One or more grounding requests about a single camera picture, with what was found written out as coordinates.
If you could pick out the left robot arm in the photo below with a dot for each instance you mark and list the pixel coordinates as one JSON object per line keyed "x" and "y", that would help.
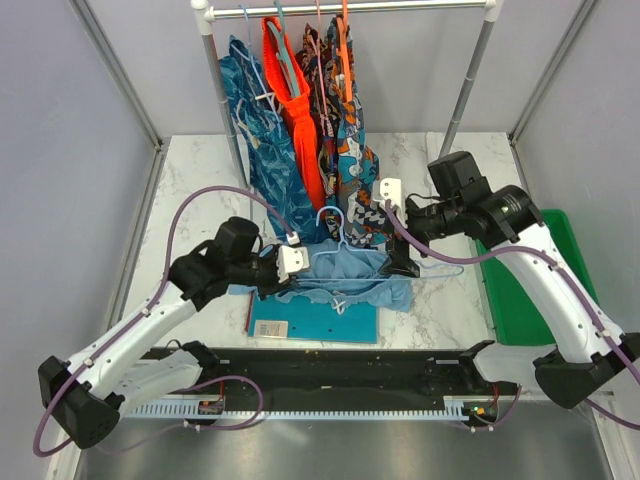
{"x": 88, "y": 393}

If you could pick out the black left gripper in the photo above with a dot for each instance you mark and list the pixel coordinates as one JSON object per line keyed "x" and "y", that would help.
{"x": 274, "y": 284}

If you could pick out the orange plastic hanger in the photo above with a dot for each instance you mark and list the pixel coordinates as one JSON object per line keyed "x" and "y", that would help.
{"x": 343, "y": 78}

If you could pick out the blue patterned shorts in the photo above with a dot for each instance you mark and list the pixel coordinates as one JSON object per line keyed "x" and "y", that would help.
{"x": 272, "y": 165}

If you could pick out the left aluminium frame post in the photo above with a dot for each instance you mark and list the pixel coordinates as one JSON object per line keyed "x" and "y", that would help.
{"x": 106, "y": 51}

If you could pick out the light blue shorts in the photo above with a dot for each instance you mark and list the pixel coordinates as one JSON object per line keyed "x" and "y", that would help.
{"x": 393, "y": 296}

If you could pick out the orange shorts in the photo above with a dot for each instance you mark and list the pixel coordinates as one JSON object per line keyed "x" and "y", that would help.
{"x": 297, "y": 118}

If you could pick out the colourful cartoon print shorts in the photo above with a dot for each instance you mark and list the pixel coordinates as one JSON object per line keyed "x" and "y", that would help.
{"x": 357, "y": 166}

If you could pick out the light blue cable duct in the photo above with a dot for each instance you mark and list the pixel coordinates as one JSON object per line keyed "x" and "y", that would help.
{"x": 190, "y": 408}

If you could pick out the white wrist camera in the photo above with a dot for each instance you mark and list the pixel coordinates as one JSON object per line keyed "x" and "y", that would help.
{"x": 292, "y": 258}
{"x": 389, "y": 189}

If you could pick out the pink plastic hanger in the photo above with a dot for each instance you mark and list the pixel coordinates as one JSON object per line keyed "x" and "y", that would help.
{"x": 316, "y": 42}

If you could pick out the green plastic bin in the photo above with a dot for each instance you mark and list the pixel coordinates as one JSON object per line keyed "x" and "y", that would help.
{"x": 516, "y": 320}

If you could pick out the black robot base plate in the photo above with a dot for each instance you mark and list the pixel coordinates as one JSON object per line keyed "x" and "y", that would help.
{"x": 300, "y": 379}

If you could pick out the teal folder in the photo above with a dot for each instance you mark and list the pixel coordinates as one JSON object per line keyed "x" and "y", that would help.
{"x": 300, "y": 319}

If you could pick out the teal plastic hanger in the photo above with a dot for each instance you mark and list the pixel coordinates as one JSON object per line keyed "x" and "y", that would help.
{"x": 278, "y": 40}

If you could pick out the aluminium frame post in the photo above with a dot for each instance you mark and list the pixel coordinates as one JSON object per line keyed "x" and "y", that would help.
{"x": 106, "y": 51}
{"x": 558, "y": 58}

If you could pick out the light blue wire hanger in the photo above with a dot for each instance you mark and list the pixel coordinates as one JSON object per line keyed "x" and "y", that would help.
{"x": 338, "y": 265}

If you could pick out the dark comic print shorts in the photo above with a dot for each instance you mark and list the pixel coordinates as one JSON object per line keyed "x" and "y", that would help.
{"x": 325, "y": 137}

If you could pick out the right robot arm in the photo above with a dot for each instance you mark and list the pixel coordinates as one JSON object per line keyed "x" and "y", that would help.
{"x": 470, "y": 223}

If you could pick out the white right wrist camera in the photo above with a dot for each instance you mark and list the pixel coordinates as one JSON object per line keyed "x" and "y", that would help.
{"x": 389, "y": 189}

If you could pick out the right aluminium frame post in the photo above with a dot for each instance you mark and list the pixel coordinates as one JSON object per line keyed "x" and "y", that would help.
{"x": 558, "y": 58}

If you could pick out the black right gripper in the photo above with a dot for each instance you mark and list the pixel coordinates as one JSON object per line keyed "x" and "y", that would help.
{"x": 398, "y": 248}

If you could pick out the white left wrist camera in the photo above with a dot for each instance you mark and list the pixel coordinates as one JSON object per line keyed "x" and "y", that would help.
{"x": 292, "y": 258}

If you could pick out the blue plastic hanger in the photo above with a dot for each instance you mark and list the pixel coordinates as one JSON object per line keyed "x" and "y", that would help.
{"x": 266, "y": 95}

